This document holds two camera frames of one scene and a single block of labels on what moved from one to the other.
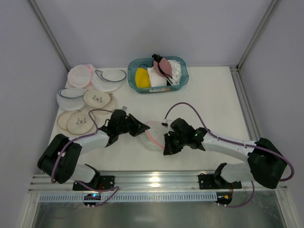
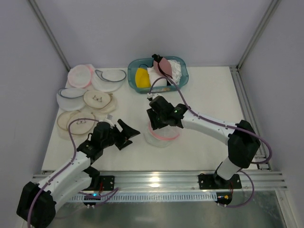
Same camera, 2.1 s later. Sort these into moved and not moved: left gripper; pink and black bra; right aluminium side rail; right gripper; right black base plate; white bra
Moved: left gripper; right gripper
Not moved: pink and black bra; white bra; right black base plate; right aluminium side rail
